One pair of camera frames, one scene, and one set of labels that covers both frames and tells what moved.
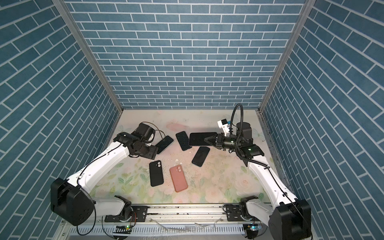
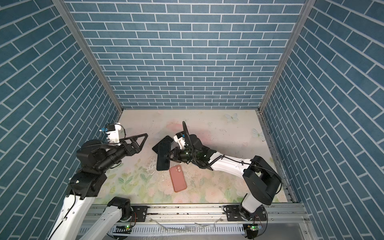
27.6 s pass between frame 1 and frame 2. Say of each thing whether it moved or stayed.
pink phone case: stayed
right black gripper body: moved
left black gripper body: moved
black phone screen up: stayed
